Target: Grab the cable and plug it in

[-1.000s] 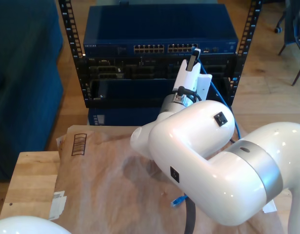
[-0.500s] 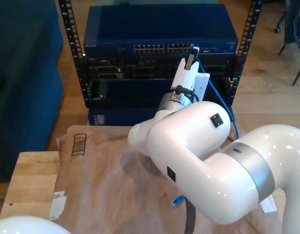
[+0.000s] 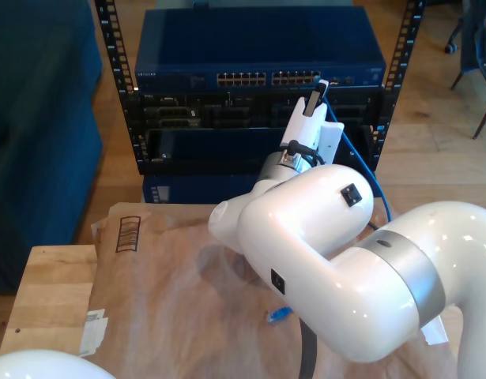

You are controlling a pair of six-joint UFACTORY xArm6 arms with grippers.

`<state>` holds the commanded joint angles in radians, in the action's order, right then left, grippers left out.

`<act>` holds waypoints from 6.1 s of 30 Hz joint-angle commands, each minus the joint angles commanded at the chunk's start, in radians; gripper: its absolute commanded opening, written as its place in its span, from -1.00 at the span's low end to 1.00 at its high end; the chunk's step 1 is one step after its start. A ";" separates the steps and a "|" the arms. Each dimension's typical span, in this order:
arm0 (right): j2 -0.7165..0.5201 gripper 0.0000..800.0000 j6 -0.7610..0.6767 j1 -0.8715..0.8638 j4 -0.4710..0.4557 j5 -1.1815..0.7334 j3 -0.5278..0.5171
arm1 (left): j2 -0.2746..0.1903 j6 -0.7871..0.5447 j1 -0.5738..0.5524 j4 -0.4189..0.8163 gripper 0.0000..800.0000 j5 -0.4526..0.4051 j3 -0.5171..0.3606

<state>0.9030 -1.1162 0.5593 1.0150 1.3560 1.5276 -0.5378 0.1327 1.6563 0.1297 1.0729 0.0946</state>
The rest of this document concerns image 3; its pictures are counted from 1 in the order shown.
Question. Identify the black rack server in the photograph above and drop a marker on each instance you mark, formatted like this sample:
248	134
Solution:
227	114

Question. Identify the office chair wheel base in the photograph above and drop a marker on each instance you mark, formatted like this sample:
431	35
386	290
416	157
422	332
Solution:
450	48

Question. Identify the dark wooden-legged chair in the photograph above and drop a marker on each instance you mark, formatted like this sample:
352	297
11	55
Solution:
483	59

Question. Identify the brown paper mailer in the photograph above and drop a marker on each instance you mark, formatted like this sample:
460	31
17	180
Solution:
159	296

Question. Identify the blue sofa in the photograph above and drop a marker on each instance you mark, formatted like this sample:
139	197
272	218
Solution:
37	118

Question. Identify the blue network switch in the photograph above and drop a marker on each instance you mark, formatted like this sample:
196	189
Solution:
258	39

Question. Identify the black rack frame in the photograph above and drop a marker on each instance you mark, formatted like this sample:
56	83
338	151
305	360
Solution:
115	53

